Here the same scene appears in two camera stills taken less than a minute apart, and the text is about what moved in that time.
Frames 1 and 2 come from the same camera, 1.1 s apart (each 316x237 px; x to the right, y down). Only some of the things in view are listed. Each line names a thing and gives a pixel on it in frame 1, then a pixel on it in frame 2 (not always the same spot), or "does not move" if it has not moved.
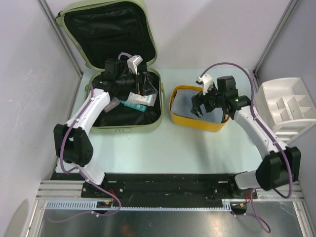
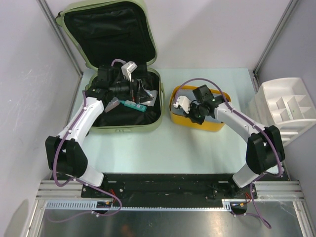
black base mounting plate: [162, 186] does not move
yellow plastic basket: [182, 123] does not move
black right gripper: [198, 100] -> [200, 121]
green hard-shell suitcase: [116, 30] does not move
